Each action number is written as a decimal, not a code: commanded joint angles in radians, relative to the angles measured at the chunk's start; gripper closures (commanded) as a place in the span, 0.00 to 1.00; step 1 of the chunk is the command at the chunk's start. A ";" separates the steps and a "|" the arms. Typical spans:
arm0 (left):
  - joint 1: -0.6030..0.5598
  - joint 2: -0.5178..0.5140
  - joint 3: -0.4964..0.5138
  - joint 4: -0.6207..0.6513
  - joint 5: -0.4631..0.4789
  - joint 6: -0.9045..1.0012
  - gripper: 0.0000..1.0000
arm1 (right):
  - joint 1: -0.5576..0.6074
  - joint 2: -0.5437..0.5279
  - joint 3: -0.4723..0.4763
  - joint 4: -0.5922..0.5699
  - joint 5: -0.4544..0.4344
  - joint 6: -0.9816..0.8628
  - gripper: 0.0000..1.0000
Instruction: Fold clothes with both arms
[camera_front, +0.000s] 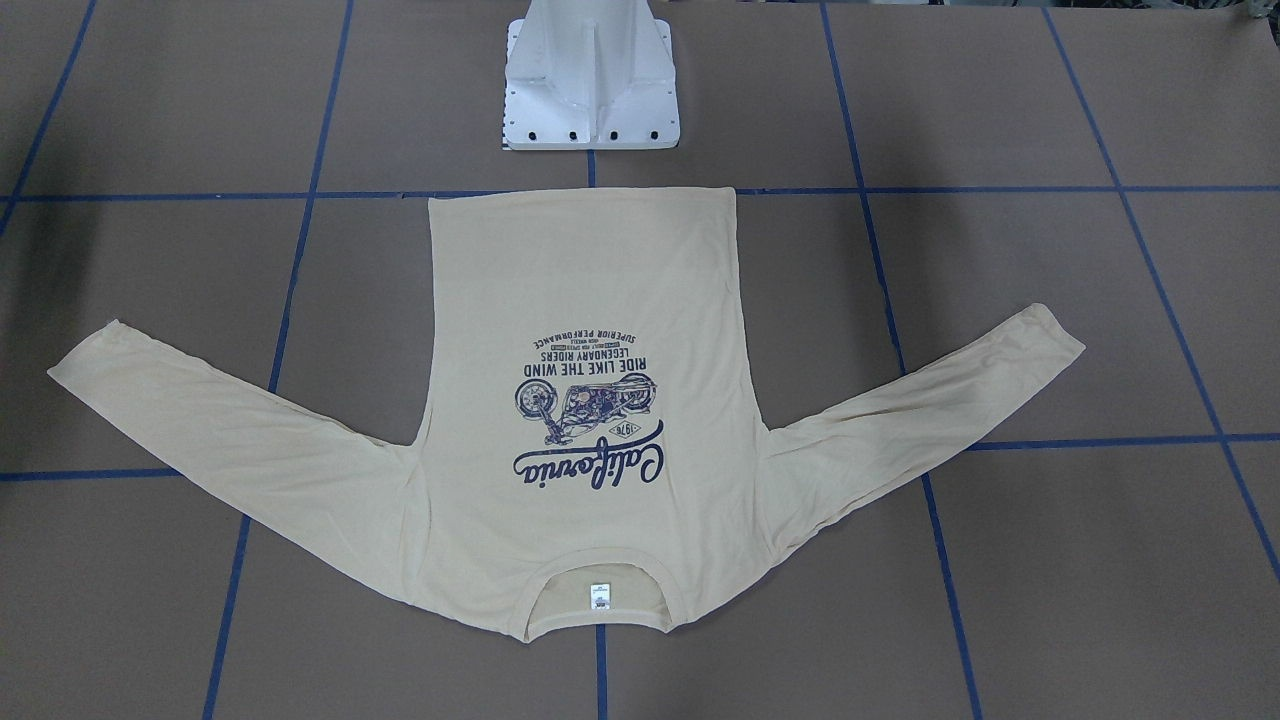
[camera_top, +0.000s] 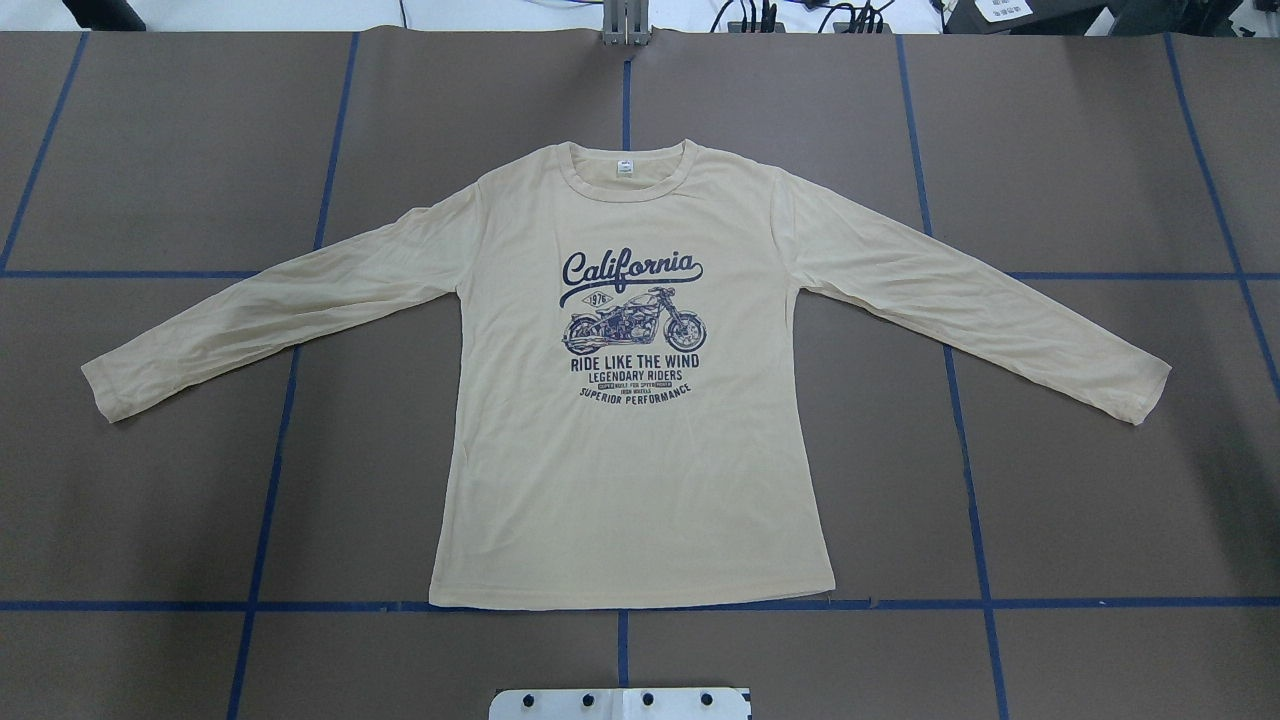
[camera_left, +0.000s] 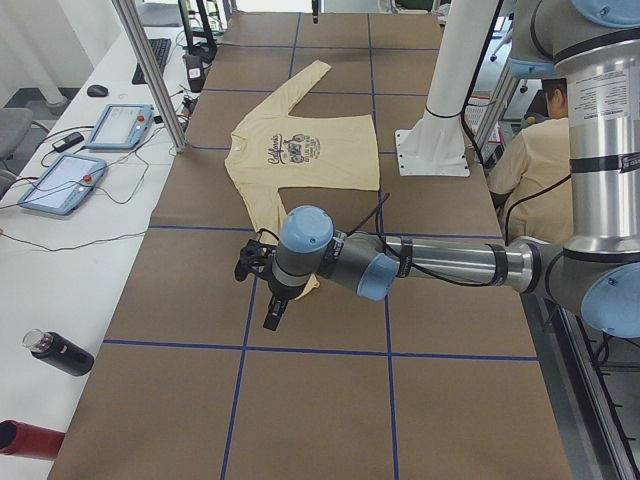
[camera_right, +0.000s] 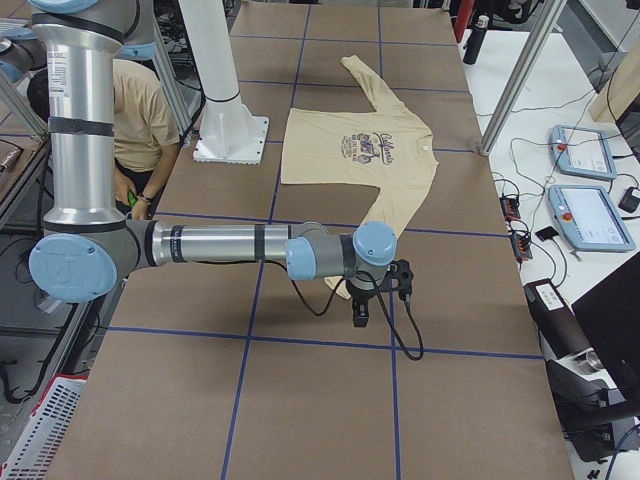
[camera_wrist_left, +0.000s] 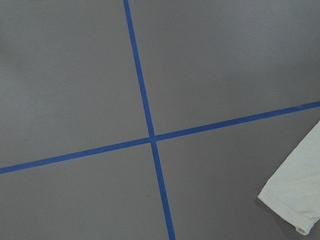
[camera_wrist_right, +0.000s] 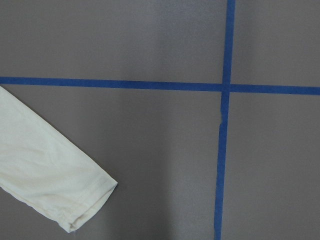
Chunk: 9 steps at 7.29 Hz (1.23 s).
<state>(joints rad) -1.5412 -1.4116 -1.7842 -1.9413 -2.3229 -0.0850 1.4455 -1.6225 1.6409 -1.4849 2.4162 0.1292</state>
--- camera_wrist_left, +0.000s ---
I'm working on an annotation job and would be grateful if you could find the cream long-sleeve graphic shirt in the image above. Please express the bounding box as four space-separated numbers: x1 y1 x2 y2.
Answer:
257 124 320 236

